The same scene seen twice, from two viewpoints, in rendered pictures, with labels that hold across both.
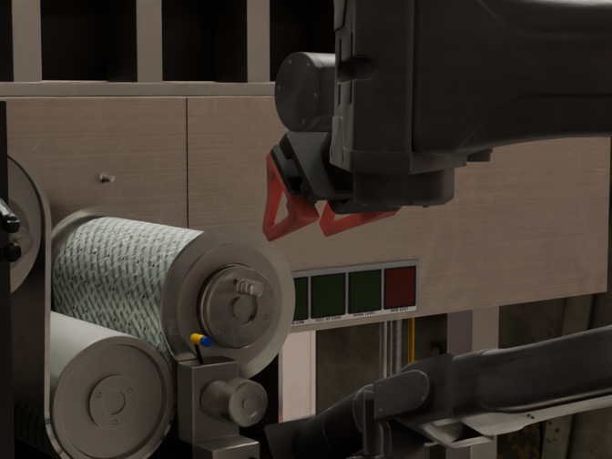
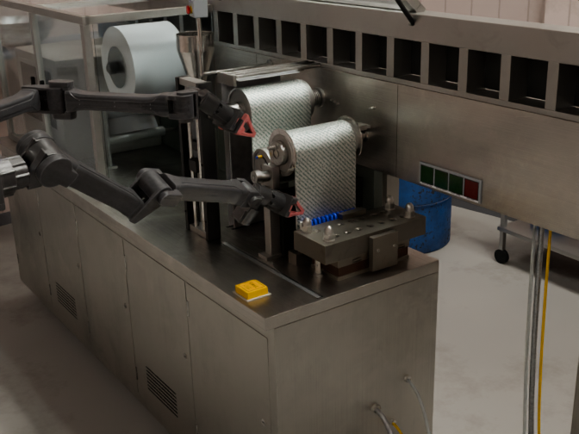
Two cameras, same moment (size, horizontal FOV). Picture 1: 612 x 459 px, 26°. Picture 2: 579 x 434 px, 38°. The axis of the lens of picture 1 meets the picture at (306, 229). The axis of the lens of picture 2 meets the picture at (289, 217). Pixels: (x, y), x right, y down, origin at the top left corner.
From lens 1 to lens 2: 276 cm
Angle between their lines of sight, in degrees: 90
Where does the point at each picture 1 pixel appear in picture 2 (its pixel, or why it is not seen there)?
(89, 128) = (370, 89)
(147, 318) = not seen: hidden behind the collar
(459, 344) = not seen: outside the picture
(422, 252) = (485, 178)
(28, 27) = (358, 52)
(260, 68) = (425, 77)
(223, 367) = (269, 167)
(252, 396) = (255, 176)
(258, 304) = (279, 154)
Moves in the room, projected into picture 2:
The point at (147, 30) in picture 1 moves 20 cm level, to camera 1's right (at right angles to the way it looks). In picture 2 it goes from (389, 57) to (395, 68)
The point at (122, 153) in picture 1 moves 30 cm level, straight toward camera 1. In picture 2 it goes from (379, 100) to (284, 105)
